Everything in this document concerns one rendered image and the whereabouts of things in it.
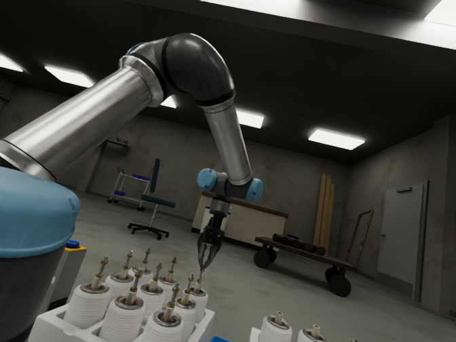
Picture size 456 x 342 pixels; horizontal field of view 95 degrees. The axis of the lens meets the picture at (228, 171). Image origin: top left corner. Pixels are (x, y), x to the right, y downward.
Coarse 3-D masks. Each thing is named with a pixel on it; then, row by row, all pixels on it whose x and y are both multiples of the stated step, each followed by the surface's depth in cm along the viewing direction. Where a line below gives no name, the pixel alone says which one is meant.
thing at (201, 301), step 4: (192, 296) 73; (196, 296) 73; (204, 296) 75; (196, 300) 72; (200, 300) 73; (204, 300) 74; (200, 304) 73; (204, 304) 74; (200, 308) 73; (204, 308) 75; (200, 312) 73; (196, 316) 72; (200, 316) 73; (196, 320) 72; (200, 320) 73
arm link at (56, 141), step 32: (128, 64) 42; (160, 64) 43; (96, 96) 36; (128, 96) 40; (160, 96) 46; (32, 128) 30; (64, 128) 32; (96, 128) 36; (0, 160) 26; (32, 160) 29; (64, 160) 33
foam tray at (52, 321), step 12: (48, 312) 56; (60, 312) 57; (204, 312) 79; (36, 324) 53; (48, 324) 52; (60, 324) 52; (72, 324) 53; (96, 324) 56; (144, 324) 61; (204, 324) 70; (36, 336) 52; (48, 336) 51; (60, 336) 51; (72, 336) 50; (84, 336) 51; (96, 336) 55; (192, 336) 62; (204, 336) 69
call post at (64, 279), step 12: (72, 252) 66; (84, 252) 71; (60, 264) 65; (72, 264) 67; (60, 276) 64; (72, 276) 68; (48, 288) 64; (60, 288) 65; (48, 300) 63; (60, 300) 66
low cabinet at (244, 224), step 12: (204, 192) 457; (204, 204) 456; (240, 204) 450; (240, 216) 449; (252, 216) 448; (264, 216) 447; (276, 216) 447; (192, 228) 449; (228, 228) 444; (240, 228) 444; (252, 228) 443; (264, 228) 442; (276, 228) 442; (228, 240) 442; (240, 240) 438; (252, 240) 438
